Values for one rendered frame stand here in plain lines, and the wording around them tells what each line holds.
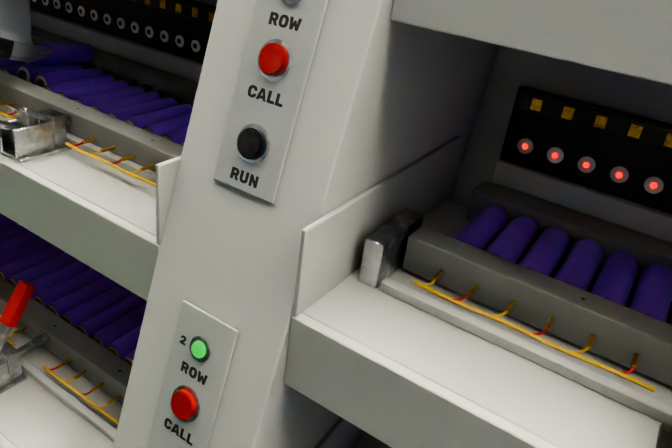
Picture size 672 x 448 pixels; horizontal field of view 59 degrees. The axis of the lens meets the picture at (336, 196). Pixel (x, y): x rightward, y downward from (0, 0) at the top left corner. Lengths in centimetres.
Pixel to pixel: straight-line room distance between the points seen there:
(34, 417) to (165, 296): 20
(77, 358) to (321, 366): 28
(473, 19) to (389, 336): 15
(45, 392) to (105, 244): 18
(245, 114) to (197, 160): 4
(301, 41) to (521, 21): 10
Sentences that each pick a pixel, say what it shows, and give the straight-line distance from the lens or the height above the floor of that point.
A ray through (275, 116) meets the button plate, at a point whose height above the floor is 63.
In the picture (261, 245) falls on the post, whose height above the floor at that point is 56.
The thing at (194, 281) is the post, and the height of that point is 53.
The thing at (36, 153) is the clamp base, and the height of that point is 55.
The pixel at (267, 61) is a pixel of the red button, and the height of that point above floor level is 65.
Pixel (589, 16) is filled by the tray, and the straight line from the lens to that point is 26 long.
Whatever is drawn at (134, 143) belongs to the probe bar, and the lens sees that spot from 43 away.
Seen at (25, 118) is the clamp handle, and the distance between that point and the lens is 47.
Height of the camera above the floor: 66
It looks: 11 degrees down
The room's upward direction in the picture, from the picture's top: 16 degrees clockwise
